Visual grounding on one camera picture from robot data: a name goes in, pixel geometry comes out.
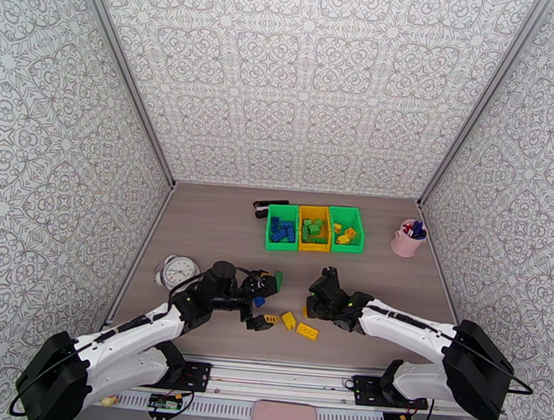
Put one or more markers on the short blue lego brick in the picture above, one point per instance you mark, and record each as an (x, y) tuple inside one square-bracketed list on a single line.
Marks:
[(276, 222), (290, 237)]

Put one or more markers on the aluminium side rail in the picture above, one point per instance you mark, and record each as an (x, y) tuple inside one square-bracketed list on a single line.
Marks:
[(161, 212)]

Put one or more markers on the aluminium front rail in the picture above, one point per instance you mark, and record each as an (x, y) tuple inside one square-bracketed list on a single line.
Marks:
[(283, 375)]

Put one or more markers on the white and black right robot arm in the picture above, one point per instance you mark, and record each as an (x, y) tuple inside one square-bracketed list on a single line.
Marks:
[(406, 329)]

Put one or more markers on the long green lego brick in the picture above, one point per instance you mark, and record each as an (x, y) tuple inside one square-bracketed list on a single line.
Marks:
[(309, 238), (279, 279), (314, 231)]

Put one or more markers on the yellow rubber duck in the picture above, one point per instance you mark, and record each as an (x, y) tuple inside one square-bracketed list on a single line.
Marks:
[(109, 401)]

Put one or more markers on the pink cup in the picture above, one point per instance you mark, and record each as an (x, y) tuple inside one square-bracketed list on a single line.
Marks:
[(405, 248)]

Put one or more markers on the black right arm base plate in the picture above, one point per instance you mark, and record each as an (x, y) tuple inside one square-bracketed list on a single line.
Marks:
[(363, 391)]

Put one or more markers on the black stapler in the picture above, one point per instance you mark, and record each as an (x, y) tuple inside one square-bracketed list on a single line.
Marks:
[(273, 201)]

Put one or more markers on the green plastic bin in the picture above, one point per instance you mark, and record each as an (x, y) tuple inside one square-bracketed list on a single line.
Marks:
[(350, 248), (281, 246)]

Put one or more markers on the red marker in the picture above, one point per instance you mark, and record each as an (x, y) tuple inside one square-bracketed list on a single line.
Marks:
[(410, 231)]

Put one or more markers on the white alarm clock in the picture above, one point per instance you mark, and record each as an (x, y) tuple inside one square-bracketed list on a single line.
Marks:
[(178, 272)]

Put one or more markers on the long blue lego brick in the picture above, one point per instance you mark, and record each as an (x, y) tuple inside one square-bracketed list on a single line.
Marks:
[(278, 237), (260, 302), (286, 228)]

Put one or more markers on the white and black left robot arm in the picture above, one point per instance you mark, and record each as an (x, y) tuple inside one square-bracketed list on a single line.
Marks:
[(128, 334)]

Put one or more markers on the long yellow lego brick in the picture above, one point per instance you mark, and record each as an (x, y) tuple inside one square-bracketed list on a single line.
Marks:
[(307, 332), (305, 311)]

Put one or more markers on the aluminium corner post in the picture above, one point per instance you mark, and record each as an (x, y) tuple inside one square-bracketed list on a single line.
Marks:
[(126, 68), (482, 96)]

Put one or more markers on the blue marker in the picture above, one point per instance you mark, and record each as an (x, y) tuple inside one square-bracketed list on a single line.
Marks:
[(418, 226)]

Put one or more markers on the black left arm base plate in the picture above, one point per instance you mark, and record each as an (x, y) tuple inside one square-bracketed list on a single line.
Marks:
[(197, 377)]

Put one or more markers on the yellow plastic bin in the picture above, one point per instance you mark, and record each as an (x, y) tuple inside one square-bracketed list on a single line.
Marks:
[(312, 247)]

